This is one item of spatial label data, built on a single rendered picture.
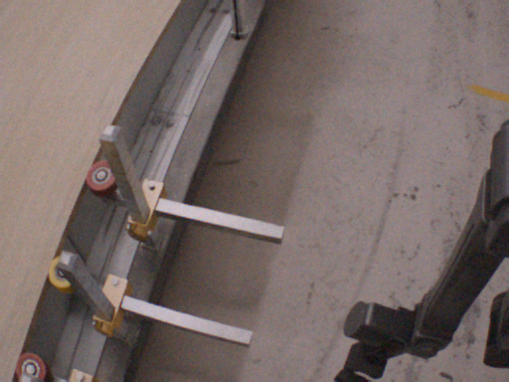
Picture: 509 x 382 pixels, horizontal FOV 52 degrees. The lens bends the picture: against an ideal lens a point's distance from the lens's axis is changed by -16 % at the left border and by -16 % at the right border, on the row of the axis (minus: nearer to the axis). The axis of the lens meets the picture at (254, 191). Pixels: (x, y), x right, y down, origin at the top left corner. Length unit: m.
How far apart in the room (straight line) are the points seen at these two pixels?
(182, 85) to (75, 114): 0.48
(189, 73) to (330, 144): 0.79
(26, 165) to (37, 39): 0.49
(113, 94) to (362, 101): 1.37
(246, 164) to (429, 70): 1.02
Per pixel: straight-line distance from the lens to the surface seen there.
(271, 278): 2.17
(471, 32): 3.15
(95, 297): 1.16
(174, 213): 1.35
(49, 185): 1.40
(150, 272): 1.44
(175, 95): 1.83
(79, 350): 1.51
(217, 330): 1.22
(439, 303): 0.71
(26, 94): 1.64
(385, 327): 0.83
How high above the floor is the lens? 1.99
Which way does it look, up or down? 59 degrees down
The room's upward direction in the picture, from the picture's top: 6 degrees counter-clockwise
